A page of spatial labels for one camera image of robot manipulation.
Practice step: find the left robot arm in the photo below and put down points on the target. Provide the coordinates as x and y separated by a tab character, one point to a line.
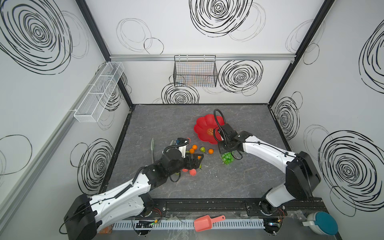
89	215

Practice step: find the white mesh wall shelf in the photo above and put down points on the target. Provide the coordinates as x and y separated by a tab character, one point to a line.
97	97

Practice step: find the teal lidded white jug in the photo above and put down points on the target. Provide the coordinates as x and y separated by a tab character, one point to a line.
321	223

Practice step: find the metal green-tipped tongs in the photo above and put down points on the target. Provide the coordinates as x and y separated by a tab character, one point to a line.
153	148

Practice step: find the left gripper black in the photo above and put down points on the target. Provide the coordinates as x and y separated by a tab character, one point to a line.
194	160

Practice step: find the pink plastic scoop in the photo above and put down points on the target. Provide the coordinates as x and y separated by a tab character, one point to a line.
206	222

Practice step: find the red flower fruit bowl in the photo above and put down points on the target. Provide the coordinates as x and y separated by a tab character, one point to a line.
207	128

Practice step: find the brown bottle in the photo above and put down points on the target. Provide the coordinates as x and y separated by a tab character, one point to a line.
107	230

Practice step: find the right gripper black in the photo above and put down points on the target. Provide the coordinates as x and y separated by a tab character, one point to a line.
227	147

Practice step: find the green grape bunch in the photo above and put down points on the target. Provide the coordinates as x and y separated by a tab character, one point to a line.
227	158

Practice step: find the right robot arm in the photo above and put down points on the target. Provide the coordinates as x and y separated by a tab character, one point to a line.
301	175

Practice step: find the black wire basket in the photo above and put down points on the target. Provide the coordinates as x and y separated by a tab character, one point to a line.
195	71

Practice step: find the peach bottom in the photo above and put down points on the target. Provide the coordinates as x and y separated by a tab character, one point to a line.
193	172

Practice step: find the white slotted cable duct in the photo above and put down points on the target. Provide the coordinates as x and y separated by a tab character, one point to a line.
127	225

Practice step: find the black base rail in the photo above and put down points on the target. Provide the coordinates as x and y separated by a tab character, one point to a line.
251	206

